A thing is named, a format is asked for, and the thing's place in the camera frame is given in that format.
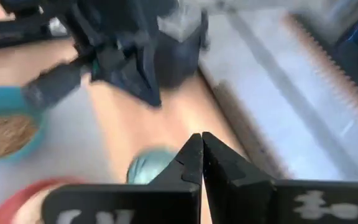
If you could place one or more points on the orange plate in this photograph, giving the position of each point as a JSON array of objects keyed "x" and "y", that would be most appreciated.
[{"x": 14, "y": 199}]

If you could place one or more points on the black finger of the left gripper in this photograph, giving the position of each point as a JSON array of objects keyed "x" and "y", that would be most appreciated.
[{"x": 129, "y": 74}]

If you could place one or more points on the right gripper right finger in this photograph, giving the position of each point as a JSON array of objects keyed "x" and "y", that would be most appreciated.
[{"x": 253, "y": 199}]

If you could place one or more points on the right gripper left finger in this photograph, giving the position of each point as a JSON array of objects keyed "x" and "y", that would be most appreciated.
[{"x": 166, "y": 199}]

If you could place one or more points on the teal transparent tumbler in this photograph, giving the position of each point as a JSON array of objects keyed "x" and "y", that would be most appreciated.
[{"x": 149, "y": 166}]

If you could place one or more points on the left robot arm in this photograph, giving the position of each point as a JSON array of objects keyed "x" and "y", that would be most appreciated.
[{"x": 11, "y": 34}]

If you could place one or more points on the grey woven placemat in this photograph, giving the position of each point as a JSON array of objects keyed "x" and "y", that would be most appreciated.
[{"x": 73, "y": 140}]

